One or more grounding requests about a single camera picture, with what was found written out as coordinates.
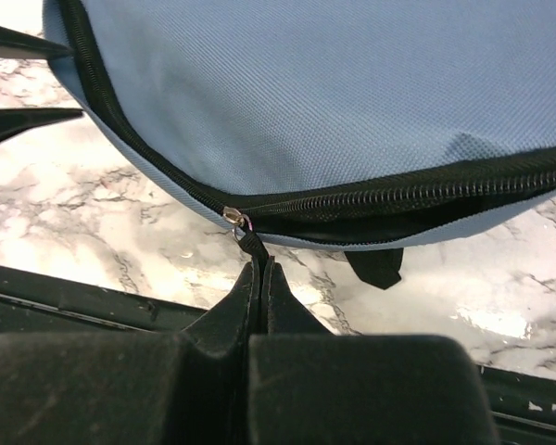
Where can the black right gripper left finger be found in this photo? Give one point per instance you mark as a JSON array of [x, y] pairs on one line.
[[82, 364]]

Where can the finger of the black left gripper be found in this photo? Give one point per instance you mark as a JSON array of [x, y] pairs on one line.
[[14, 121], [20, 45]]

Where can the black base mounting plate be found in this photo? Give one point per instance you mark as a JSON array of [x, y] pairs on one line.
[[523, 407]]

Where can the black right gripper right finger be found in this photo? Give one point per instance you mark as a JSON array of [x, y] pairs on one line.
[[309, 386]]

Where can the blue student backpack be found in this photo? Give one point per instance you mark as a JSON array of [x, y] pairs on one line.
[[365, 127]]

